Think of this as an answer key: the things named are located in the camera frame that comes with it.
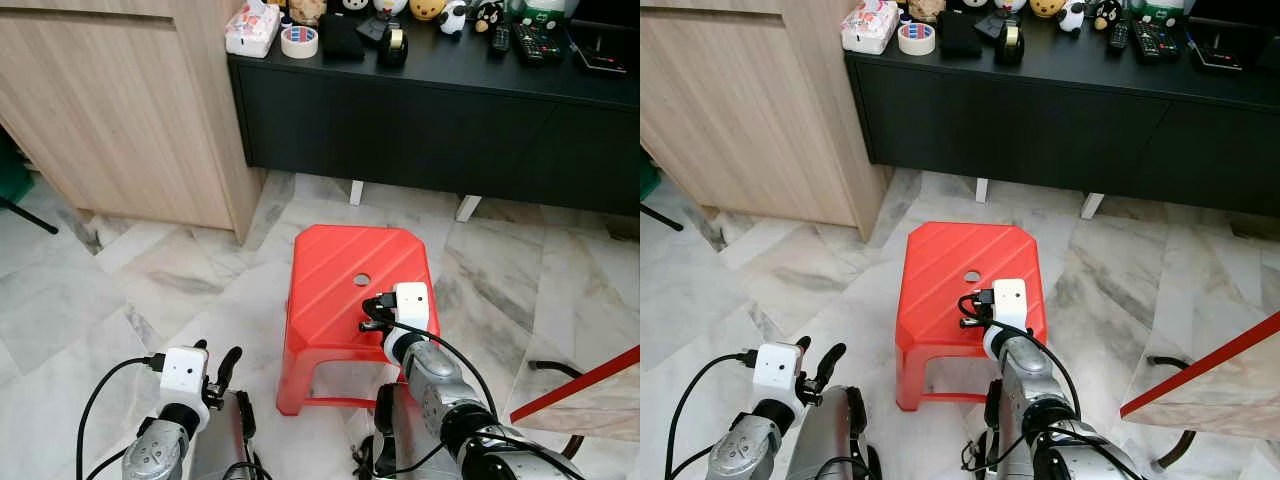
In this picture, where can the red plastic stool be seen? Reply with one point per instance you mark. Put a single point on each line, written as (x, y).
(945, 290)
(340, 290)

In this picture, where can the black tape dispenser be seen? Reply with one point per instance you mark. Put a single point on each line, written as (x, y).
(1009, 45)
(392, 48)

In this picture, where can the white egg figurine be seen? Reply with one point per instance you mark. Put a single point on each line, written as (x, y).
(1007, 5)
(390, 6)

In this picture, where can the marble board with red edge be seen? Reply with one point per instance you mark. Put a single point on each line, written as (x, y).
(1220, 390)
(600, 400)

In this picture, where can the green plastic basin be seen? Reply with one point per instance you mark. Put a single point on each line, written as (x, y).
(648, 178)

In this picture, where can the black low console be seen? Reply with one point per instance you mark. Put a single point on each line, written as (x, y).
(430, 130)
(1050, 130)

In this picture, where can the flat black device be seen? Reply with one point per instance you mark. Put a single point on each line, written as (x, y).
(1215, 48)
(597, 52)

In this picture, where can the white tape roll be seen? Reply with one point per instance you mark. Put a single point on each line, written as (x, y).
(903, 39)
(286, 42)

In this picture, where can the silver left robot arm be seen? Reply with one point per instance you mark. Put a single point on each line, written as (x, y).
(150, 455)
(735, 450)

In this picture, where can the jar with red lid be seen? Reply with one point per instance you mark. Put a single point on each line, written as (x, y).
(307, 10)
(925, 8)

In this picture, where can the green white device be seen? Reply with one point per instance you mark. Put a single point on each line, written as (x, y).
(1162, 10)
(542, 12)

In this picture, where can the silver robot left leg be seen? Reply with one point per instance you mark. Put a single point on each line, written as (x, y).
(830, 440)
(215, 445)

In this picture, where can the black curved board leg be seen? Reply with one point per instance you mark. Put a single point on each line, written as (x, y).
(1172, 362)
(555, 367)
(573, 447)
(1178, 448)

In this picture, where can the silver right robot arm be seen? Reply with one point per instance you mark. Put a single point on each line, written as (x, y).
(1030, 385)
(435, 380)

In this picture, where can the large black remote control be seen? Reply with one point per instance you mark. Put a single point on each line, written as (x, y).
(1155, 41)
(537, 44)

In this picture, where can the black wallet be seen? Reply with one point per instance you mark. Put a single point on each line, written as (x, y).
(960, 36)
(342, 40)

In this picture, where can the light wood cabinet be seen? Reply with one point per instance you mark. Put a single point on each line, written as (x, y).
(120, 110)
(740, 110)

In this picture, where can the small panda figurine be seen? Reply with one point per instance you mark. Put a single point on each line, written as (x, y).
(453, 20)
(1071, 17)

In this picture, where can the black tripod stand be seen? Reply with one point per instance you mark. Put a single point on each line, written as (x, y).
(30, 216)
(660, 216)

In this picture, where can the silver robot leg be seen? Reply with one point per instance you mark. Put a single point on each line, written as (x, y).
(215, 445)
(405, 440)
(1008, 440)
(830, 440)

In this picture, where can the yellow round figurine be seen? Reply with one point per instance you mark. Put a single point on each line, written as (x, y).
(426, 9)
(1046, 8)

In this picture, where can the white pink tissue pack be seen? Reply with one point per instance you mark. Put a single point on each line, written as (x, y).
(868, 28)
(250, 30)

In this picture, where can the slim black remote control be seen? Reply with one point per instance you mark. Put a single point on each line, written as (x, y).
(1119, 36)
(500, 38)

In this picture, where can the silver robot right leg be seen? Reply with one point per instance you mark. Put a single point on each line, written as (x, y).
(405, 440)
(1008, 440)

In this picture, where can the small black figurine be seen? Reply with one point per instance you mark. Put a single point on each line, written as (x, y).
(1106, 13)
(487, 15)

